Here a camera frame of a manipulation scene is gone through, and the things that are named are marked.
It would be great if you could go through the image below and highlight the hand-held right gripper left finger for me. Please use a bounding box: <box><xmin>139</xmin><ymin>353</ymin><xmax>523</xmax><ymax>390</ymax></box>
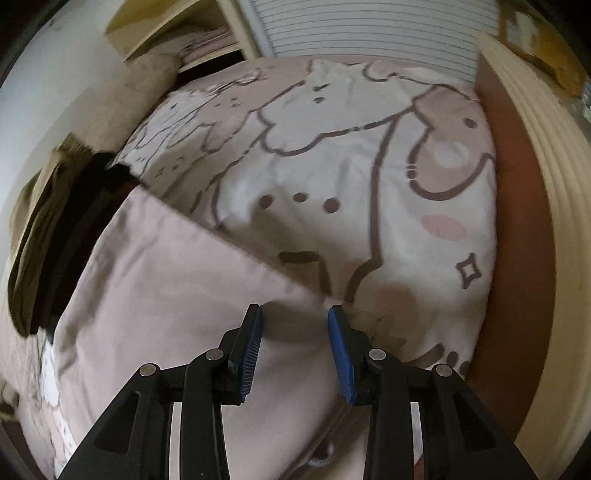
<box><xmin>58</xmin><ymin>303</ymin><xmax>265</xmax><ymax>480</ymax></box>

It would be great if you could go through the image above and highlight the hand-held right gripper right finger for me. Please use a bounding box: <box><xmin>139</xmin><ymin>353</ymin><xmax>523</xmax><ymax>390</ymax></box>
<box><xmin>326</xmin><ymin>305</ymin><xmax>539</xmax><ymax>480</ymax></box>

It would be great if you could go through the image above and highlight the pink beige cloth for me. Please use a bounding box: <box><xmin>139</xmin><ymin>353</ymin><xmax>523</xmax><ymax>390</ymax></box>
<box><xmin>46</xmin><ymin>187</ymin><xmax>365</xmax><ymax>480</ymax></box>

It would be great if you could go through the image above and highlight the stack of dark folded clothes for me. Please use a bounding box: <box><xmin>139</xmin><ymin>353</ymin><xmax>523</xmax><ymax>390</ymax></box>
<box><xmin>28</xmin><ymin>152</ymin><xmax>145</xmax><ymax>334</ymax></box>

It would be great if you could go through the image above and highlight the bear printed blanket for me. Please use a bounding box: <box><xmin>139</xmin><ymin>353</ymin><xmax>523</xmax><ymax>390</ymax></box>
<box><xmin>0</xmin><ymin>58</ymin><xmax>500</xmax><ymax>480</ymax></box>

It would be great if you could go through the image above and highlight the brown bed side panel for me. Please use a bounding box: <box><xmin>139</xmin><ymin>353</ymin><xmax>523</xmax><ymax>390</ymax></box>
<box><xmin>471</xmin><ymin>51</ymin><xmax>558</xmax><ymax>445</ymax></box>

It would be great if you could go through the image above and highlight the olive folded garment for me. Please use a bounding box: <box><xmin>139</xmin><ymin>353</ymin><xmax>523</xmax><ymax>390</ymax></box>
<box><xmin>7</xmin><ymin>131</ymin><xmax>94</xmax><ymax>336</ymax></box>

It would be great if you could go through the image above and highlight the pink folded bedding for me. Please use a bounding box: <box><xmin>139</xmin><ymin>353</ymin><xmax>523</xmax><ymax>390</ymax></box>
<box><xmin>178</xmin><ymin>25</ymin><xmax>242</xmax><ymax>68</ymax></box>

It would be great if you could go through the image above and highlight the white shutter door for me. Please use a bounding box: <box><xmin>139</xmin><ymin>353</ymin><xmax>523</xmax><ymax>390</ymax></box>
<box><xmin>235</xmin><ymin>0</ymin><xmax>502</xmax><ymax>85</ymax></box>

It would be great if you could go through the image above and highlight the tan cardboard box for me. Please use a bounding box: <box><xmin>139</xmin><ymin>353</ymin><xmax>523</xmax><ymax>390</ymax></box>
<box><xmin>501</xmin><ymin>7</ymin><xmax>591</xmax><ymax>99</ymax></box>

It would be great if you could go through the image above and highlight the cream ribbed bed frame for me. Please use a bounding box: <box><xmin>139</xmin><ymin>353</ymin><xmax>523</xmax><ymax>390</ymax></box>
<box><xmin>475</xmin><ymin>32</ymin><xmax>591</xmax><ymax>480</ymax></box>

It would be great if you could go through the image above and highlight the cream wall shelf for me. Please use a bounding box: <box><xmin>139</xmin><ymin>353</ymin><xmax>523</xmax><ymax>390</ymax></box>
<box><xmin>104</xmin><ymin>0</ymin><xmax>245</xmax><ymax>75</ymax></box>

